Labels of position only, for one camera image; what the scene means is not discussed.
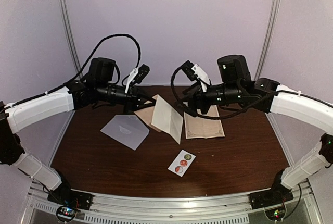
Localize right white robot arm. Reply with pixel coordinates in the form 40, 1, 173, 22
180, 55, 332, 204

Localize orange round sticker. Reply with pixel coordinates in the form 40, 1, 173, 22
180, 160, 188, 167

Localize green round sticker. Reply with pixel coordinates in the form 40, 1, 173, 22
184, 154, 193, 160

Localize circuit board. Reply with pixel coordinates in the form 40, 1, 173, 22
56, 205, 80, 222
264, 205, 286, 222

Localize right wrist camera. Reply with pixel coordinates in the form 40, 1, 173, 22
181, 60, 211, 93

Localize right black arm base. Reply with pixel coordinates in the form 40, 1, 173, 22
249, 186, 293, 209

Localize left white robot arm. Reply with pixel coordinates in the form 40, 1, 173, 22
1, 57, 155, 205

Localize white sticker sheet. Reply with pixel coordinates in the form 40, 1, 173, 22
168, 150, 196, 177

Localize pale blue envelope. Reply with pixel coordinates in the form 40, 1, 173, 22
100, 115, 149, 151

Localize left black braided cable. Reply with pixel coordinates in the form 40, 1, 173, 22
75, 35, 143, 79

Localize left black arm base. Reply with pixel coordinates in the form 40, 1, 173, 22
47, 185, 93, 210

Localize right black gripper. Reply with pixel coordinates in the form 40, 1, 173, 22
173, 80, 243, 118

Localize cream letter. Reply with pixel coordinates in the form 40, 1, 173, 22
151, 95, 183, 145

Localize red white round sticker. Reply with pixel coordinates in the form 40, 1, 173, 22
174, 166, 183, 173

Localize right circuit board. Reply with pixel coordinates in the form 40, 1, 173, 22
264, 205, 286, 222

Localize brown kraft paper sheet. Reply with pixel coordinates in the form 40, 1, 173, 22
134, 106, 161, 132

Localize bordered certificate paper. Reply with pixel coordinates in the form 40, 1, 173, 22
184, 113, 225, 139

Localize right black braided cable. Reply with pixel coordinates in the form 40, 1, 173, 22
170, 67, 261, 119

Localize black braided cable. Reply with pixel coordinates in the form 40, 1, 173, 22
75, 35, 143, 79
170, 67, 261, 119

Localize aluminium front rail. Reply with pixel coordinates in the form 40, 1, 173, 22
25, 179, 321, 224

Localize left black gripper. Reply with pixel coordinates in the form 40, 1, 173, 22
97, 82, 158, 115

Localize left circuit board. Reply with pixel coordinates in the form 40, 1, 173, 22
56, 205, 80, 222

